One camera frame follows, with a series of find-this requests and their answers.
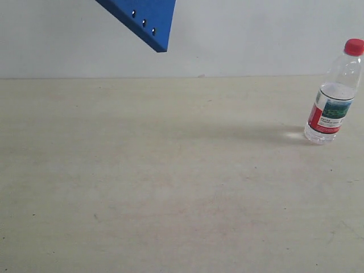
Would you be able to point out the blue ring binder notebook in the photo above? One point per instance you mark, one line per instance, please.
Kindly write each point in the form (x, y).
(150, 20)

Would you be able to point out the clear plastic water bottle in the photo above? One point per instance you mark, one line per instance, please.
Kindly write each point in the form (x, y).
(336, 94)

